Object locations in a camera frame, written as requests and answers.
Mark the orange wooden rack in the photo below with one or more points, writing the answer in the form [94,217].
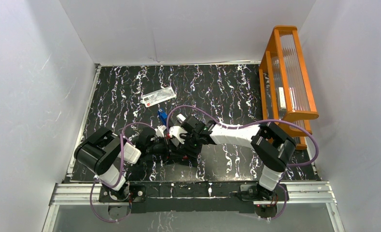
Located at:
[285,89]

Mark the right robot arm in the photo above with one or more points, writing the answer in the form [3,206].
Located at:
[270,142]

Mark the aluminium frame rail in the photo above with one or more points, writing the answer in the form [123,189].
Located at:
[311,207]

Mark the white plastic package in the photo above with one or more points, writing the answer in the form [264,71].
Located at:
[158,96]

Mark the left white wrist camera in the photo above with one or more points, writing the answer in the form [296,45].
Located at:
[161,131]

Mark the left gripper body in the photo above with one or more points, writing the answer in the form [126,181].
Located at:
[164,146]

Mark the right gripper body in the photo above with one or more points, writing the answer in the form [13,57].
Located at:
[191,146]

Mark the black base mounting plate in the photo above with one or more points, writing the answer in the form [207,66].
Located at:
[201,196]

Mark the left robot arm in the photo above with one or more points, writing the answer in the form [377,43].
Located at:
[100,150]

